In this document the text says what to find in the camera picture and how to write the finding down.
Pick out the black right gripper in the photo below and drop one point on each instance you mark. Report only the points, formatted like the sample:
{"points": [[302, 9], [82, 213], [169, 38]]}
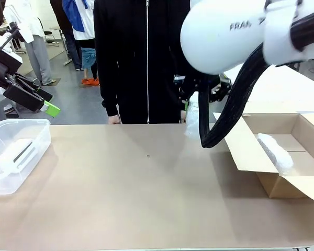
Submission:
{"points": [[219, 91]]}

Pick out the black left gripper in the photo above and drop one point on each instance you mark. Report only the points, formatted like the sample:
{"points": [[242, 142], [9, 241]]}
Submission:
{"points": [[2, 65]]}

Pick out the bubble-wrapped clock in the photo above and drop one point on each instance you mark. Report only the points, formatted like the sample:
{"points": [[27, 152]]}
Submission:
{"points": [[192, 120], [276, 154]]}

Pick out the person's left forearm black sleeve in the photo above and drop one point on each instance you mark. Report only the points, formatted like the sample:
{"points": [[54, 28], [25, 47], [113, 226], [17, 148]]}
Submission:
{"points": [[174, 99]]}

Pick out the person's right forearm black sleeve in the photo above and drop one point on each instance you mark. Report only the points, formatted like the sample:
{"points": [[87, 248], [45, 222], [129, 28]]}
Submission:
{"points": [[110, 99]]}

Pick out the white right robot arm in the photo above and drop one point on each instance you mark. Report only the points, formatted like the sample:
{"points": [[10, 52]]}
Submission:
{"points": [[212, 39]]}

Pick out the person's left hand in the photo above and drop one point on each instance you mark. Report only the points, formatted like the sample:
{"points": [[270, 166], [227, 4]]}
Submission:
{"points": [[183, 116]]}

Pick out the person's right hand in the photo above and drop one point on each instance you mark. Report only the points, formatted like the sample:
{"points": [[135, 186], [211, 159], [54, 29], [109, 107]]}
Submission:
{"points": [[113, 120]]}

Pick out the clear plastic bin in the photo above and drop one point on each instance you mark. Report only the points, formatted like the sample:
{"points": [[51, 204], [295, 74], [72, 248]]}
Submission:
{"points": [[39, 130]]}

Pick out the bystander in white coat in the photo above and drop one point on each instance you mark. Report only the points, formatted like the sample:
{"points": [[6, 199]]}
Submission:
{"points": [[36, 52]]}

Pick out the person's torso black jacket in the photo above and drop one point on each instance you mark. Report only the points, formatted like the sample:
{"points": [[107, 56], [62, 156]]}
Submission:
{"points": [[136, 65]]}

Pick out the orange shoe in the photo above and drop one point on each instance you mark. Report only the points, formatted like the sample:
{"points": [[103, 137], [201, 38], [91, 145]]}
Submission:
{"points": [[90, 81]]}

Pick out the black metal chair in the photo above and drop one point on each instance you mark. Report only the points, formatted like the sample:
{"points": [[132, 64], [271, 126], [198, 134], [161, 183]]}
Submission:
{"points": [[51, 34]]}

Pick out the bystander in blue jeans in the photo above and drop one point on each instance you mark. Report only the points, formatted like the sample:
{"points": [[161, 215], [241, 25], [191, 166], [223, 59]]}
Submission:
{"points": [[89, 57]]}

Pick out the bystander in blue white top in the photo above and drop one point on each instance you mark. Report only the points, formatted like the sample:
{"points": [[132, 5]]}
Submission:
{"points": [[73, 15]]}

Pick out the brown cardboard box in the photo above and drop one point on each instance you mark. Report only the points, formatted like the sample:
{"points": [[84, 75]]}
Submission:
{"points": [[251, 154]]}

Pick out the white background table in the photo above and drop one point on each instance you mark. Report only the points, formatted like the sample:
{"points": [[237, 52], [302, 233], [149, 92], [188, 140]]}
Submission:
{"points": [[290, 89]]}

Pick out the grey pedestal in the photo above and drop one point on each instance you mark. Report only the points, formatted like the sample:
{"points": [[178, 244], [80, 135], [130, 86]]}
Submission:
{"points": [[0, 107]]}

